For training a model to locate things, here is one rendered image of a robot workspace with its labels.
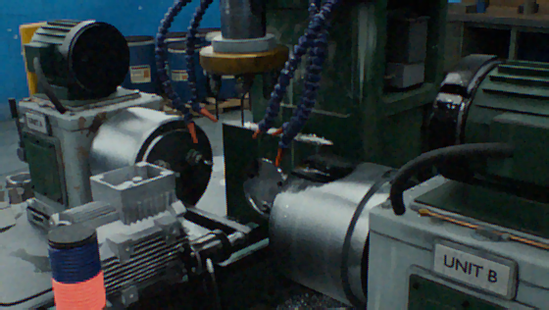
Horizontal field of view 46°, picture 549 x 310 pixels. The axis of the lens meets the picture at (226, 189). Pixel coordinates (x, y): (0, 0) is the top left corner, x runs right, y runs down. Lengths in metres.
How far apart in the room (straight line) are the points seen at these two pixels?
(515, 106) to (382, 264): 0.29
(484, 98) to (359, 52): 0.49
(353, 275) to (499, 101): 0.35
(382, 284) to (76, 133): 0.90
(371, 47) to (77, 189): 0.80
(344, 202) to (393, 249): 0.14
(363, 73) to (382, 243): 0.49
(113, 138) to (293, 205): 0.57
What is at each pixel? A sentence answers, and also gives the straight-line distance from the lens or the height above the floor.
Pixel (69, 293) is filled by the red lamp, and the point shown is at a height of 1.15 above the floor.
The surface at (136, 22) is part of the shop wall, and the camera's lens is 7.21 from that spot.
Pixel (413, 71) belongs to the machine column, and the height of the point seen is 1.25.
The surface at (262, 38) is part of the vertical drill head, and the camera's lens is 1.28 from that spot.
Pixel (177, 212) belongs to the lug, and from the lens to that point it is 1.18.
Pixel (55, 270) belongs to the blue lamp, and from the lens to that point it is 0.79.
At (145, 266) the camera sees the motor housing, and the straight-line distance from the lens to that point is 1.15.
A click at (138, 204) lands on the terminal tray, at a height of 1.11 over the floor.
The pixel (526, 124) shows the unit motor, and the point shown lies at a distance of 0.84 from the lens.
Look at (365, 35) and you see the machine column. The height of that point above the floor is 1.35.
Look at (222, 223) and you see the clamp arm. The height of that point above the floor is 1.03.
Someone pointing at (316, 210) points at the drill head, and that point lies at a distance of 1.08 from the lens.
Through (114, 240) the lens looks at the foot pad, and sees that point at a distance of 1.10.
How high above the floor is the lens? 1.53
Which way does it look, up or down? 21 degrees down
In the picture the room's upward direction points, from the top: 3 degrees counter-clockwise
